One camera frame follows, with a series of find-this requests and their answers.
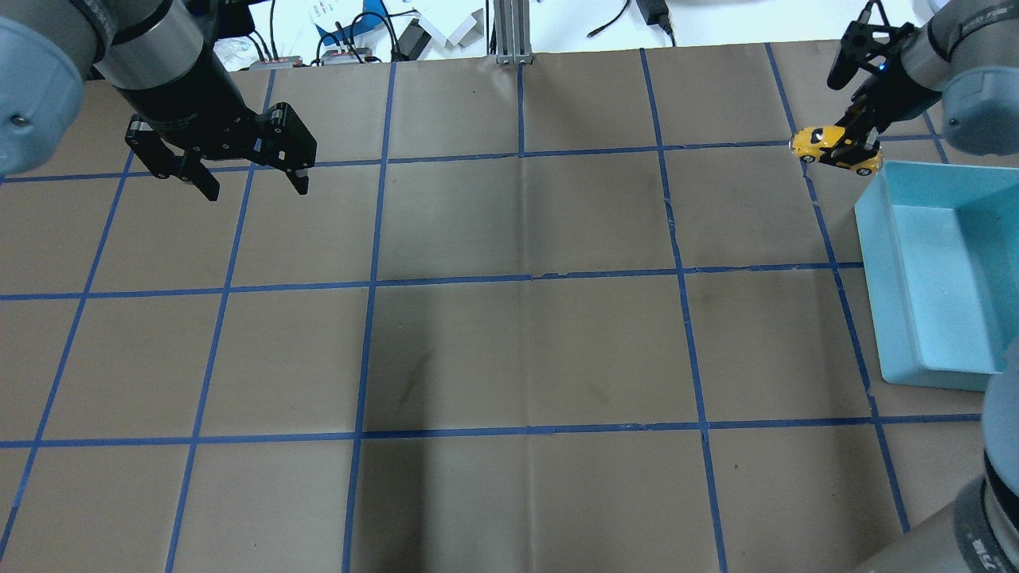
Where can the white folded paper box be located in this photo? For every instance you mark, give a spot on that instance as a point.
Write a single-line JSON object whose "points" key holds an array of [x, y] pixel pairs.
{"points": [[453, 27]]}

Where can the light blue plastic bin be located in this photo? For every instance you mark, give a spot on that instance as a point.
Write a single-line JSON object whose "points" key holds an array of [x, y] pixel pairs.
{"points": [[939, 245]]}

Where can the black power adapter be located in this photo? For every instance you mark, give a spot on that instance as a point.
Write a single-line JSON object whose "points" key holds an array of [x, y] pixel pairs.
{"points": [[654, 12]]}

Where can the yellow toy beetle car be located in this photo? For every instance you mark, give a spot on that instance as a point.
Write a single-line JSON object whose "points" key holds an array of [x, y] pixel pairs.
{"points": [[828, 145]]}

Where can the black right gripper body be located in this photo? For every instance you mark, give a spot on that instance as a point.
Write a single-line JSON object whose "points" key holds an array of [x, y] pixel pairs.
{"points": [[897, 89]]}

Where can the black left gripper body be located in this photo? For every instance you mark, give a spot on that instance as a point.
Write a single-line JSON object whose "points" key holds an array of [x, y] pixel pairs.
{"points": [[181, 97]]}

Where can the aluminium frame post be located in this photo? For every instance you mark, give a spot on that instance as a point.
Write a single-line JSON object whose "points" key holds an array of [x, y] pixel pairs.
{"points": [[510, 41]]}

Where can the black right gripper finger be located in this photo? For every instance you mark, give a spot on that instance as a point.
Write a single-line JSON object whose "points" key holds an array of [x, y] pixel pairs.
{"points": [[869, 136], [848, 141]]}

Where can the blue cardboard box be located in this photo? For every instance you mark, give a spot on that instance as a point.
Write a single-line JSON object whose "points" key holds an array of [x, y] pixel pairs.
{"points": [[335, 23]]}

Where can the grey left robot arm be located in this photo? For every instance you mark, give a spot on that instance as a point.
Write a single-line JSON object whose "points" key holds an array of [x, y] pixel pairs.
{"points": [[159, 56]]}

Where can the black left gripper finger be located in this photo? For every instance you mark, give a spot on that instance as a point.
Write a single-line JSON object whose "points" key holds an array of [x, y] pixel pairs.
{"points": [[198, 175], [299, 178]]}

